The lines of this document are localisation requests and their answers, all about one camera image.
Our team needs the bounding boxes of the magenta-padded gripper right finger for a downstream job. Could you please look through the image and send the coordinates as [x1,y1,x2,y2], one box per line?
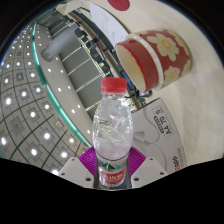
[124,146,168,189]

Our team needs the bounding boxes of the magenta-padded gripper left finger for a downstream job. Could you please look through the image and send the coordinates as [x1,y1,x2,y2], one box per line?
[58,146,101,189]

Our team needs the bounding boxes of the clear red-capped water bottle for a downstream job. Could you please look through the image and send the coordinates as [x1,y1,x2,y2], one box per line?
[92,77,134,189]

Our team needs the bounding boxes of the white copy paper box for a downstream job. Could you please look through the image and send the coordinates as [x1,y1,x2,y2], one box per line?
[131,96,188,171]

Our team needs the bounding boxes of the round ceiling lights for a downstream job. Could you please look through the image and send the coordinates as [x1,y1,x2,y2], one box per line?
[0,19,98,176]

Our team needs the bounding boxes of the row of black office chairs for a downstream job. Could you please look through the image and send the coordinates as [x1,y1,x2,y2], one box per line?
[74,26,148,111]

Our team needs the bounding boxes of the red floral ceramic mug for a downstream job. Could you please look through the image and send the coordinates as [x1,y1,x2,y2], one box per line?
[114,29,194,94]

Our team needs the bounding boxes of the long curved conference desk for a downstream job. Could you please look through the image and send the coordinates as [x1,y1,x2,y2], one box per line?
[59,1,148,111]

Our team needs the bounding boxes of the flat round red coaster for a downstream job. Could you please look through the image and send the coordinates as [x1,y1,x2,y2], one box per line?
[107,0,131,12]

